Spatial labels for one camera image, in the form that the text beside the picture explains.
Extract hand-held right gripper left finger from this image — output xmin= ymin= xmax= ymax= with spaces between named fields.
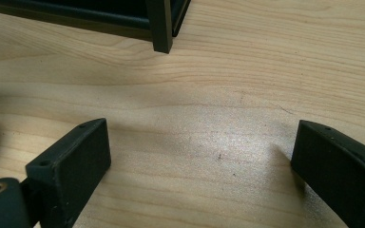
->
xmin=20 ymin=118 xmax=112 ymax=228

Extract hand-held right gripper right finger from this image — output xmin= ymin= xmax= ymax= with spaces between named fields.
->
xmin=290 ymin=119 xmax=365 ymax=228

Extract black metal two-tier rack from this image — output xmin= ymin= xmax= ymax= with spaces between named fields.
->
xmin=0 ymin=0 xmax=192 ymax=54

